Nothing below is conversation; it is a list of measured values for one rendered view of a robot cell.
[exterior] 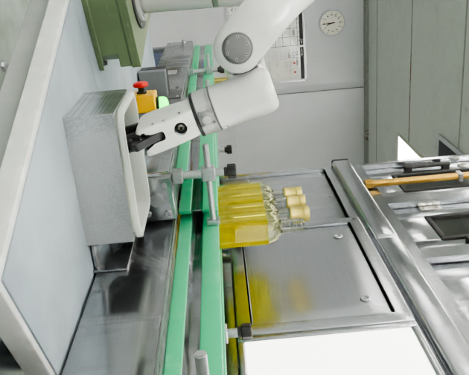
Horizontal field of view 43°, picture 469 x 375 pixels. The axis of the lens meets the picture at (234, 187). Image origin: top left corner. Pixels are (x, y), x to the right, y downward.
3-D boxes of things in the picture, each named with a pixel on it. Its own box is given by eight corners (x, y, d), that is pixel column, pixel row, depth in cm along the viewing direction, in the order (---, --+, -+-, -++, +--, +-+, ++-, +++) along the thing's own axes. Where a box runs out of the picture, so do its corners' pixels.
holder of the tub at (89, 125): (92, 274, 102) (138, 270, 102) (62, 117, 92) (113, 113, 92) (108, 230, 118) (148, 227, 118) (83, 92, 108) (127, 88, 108)
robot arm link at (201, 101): (222, 138, 96) (206, 144, 96) (222, 121, 104) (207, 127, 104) (206, 95, 93) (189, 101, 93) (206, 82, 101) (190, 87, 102)
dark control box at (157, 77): (140, 99, 179) (168, 97, 179) (136, 72, 176) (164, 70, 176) (143, 93, 187) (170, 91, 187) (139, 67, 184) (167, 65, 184)
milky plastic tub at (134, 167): (89, 248, 100) (142, 242, 100) (64, 117, 92) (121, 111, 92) (106, 206, 116) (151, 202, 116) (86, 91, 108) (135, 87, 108)
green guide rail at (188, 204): (179, 215, 124) (217, 211, 124) (178, 210, 123) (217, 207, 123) (196, 63, 286) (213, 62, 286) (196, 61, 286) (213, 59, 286)
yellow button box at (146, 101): (129, 124, 154) (158, 122, 154) (124, 96, 151) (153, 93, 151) (132, 117, 160) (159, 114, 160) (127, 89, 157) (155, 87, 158)
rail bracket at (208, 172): (179, 229, 120) (240, 223, 120) (168, 149, 114) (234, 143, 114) (179, 222, 123) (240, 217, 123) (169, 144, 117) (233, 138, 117)
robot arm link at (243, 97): (252, 16, 93) (253, 21, 102) (188, 40, 94) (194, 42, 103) (284, 109, 95) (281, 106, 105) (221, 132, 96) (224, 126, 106)
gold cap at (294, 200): (286, 213, 136) (306, 211, 136) (286, 198, 135) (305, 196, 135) (285, 207, 140) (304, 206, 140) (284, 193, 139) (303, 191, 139)
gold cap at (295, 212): (290, 225, 131) (310, 224, 131) (289, 210, 130) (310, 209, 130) (288, 219, 134) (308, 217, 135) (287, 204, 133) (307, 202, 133)
